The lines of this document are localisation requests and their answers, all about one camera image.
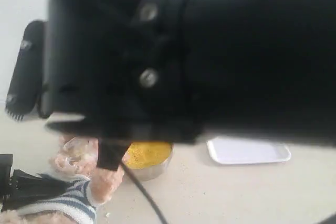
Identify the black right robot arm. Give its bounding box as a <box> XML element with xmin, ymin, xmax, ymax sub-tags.
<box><xmin>41</xmin><ymin>0</ymin><xmax>335</xmax><ymax>170</ymax></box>

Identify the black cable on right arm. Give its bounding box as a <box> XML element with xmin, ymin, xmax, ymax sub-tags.
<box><xmin>119</xmin><ymin>161</ymin><xmax>169</xmax><ymax>224</ymax></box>

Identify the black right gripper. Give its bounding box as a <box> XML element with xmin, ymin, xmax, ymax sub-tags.
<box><xmin>41</xmin><ymin>0</ymin><xmax>189</xmax><ymax>143</ymax></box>

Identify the tan teddy bear striped sweater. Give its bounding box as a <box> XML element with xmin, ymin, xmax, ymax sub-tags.
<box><xmin>1</xmin><ymin>136</ymin><xmax>124</xmax><ymax>223</ymax></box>

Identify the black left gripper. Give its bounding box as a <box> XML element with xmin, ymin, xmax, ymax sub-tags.
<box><xmin>1</xmin><ymin>154</ymin><xmax>90</xmax><ymax>212</ymax></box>

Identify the steel bowl of yellow millet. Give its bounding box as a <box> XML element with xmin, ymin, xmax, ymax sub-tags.
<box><xmin>123</xmin><ymin>142</ymin><xmax>174</xmax><ymax>182</ymax></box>

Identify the white rectangular plastic tray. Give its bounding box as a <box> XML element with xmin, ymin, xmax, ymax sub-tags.
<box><xmin>206</xmin><ymin>137</ymin><xmax>291</xmax><ymax>165</ymax></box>

